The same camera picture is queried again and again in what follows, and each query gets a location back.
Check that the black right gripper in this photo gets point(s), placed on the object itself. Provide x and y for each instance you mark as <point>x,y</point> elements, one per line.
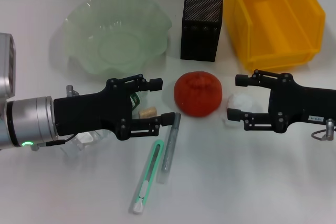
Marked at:
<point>302,103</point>

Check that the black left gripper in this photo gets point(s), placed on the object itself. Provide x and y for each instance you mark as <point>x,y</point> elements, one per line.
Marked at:
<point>86,111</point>

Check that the white paper ball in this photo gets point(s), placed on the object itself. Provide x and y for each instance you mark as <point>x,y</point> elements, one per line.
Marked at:
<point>242,100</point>

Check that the green utility knife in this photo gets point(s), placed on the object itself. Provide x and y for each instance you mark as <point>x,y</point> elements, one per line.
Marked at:
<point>148,171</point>

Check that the clear bottle with green label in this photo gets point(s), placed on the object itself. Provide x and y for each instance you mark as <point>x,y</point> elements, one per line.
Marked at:
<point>85,140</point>

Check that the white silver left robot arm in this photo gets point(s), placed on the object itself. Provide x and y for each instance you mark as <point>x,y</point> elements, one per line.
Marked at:
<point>29,119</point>

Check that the beige eraser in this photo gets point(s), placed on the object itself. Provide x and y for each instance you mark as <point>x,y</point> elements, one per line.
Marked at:
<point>147,112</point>

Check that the gray pen in clear sleeve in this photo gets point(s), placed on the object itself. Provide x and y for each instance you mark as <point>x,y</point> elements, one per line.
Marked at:
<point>170,148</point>

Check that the green glass fruit plate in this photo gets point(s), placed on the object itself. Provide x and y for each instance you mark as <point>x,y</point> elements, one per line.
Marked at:
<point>118,37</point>

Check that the black mesh pen holder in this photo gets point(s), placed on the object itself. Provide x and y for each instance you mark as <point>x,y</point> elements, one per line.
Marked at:
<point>200,32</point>

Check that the yellow plastic bin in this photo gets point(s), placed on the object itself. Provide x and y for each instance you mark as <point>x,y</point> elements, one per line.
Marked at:
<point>283,37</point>

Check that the silver left wrist knob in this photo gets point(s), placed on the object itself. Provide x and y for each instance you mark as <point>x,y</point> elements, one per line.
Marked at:
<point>70,90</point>

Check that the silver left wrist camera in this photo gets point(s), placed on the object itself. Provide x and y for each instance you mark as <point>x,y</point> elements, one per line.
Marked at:
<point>6,66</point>

